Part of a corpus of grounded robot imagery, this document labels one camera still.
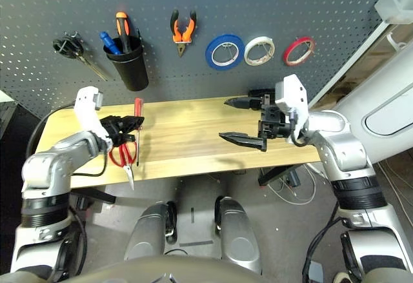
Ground brown cardboard clutter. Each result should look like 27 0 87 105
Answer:
311 24 403 107

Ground red handled scissors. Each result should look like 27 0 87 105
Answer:
108 140 138 191

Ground orange black pliers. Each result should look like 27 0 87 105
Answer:
170 9 198 59

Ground silver robot left leg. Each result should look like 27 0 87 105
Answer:
123 200 179 262

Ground long grey floor tape strip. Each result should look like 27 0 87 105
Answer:
179 239 215 247

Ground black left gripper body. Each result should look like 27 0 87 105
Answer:
99 115 123 146

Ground grey robot torso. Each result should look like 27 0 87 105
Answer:
0 255 276 283

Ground blue tape roll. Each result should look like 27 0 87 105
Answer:
205 32 245 71

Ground black metal table frame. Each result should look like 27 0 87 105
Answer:
68 164 297 206

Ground white floor cable bundle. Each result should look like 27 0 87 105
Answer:
267 162 319 206

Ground orange black screwdriver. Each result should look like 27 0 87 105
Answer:
115 12 133 54

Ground red tape roll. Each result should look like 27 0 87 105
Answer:
283 36 316 68

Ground silver robot leg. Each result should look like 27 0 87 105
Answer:
123 200 179 262
214 195 263 275

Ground silver robot right leg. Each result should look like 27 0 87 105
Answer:
214 195 263 275

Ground translucent plastic bin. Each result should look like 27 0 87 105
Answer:
374 0 413 25

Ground white tape roll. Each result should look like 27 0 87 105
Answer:
243 35 276 67

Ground black handled scissors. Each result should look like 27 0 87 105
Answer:
52 31 109 82

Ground white pegboard frame post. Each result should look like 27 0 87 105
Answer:
307 21 388 109

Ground blue handled screwdriver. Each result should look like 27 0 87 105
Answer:
99 31 122 55

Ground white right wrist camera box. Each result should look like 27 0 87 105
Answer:
274 73 310 126

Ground grey foot pedal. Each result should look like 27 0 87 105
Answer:
307 261 324 283

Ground black plastic cup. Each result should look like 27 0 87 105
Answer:
103 35 150 92

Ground thin black floor cable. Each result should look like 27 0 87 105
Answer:
163 248 190 257

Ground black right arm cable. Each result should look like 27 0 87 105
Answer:
301 198 343 283

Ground metal scissors peg hook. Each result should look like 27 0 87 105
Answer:
62 30 82 44

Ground red handled screwdriver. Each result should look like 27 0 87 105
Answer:
132 97 145 168

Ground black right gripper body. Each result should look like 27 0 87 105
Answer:
257 93 292 141

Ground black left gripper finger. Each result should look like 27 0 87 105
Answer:
120 116 145 132
112 133 137 144

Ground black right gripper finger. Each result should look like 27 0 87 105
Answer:
223 97 263 110
218 131 268 153

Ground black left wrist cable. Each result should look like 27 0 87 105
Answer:
25 102 109 179

